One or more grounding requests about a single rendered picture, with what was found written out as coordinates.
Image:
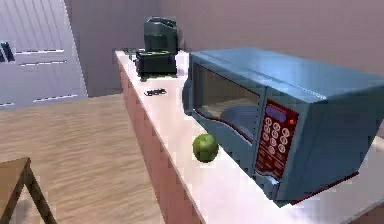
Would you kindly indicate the green apple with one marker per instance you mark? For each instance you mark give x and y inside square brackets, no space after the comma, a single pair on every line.
[205,147]

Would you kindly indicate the small black flat object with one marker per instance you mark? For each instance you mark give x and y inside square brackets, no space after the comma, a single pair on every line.
[155,91]

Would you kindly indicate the pink counter cabinet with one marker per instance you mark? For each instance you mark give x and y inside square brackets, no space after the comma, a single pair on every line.
[186,173]

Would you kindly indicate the dark green coffee machine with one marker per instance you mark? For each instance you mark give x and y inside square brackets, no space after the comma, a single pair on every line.
[159,46]

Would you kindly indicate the blue microwave oven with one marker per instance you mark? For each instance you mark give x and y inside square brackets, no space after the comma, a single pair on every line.
[300,126]

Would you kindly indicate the grey panelled door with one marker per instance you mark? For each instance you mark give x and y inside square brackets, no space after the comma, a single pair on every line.
[36,50]

